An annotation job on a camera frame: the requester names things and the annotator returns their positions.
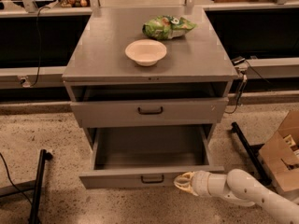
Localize wall outlet left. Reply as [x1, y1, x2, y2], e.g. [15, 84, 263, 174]
[18, 76, 32, 88]

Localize black hanging cable left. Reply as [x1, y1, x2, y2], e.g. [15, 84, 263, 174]
[31, 5, 51, 88]

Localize black stand leg left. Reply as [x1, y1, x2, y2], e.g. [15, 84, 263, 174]
[29, 149, 52, 224]

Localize black cable left floor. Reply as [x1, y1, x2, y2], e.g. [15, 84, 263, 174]
[0, 152, 34, 206]

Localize black drawer handle middle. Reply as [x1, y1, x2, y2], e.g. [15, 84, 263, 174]
[140, 175, 164, 184]

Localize grey metal drawer cabinet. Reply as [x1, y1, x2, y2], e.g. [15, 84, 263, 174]
[63, 6, 237, 142]

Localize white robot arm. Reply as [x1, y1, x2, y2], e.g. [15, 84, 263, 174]
[174, 169, 299, 224]

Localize brown cardboard box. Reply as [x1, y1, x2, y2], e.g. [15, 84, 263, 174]
[259, 110, 299, 203]

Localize black drawer handle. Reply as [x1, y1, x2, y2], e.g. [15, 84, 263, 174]
[140, 175, 164, 184]
[137, 106, 164, 115]

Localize grey drawer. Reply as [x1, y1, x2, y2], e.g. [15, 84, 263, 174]
[80, 125, 224, 189]
[71, 98, 228, 128]

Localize green chip bag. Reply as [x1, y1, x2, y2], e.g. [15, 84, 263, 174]
[142, 15, 197, 40]

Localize black power adapter right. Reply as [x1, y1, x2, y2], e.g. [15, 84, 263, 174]
[231, 56, 246, 66]

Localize black drawer handle top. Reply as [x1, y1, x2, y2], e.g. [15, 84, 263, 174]
[137, 106, 164, 115]

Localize grey top drawer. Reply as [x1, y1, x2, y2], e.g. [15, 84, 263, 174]
[71, 98, 228, 128]

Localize white paper bowl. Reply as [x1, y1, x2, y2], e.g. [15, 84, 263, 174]
[125, 39, 167, 66]

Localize black stand leg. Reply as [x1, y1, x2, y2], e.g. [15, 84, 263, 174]
[232, 122, 272, 186]
[29, 149, 52, 224]

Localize black stand leg right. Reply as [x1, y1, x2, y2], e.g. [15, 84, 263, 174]
[232, 122, 272, 186]

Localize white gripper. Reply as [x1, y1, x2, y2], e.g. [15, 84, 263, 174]
[174, 171, 210, 197]

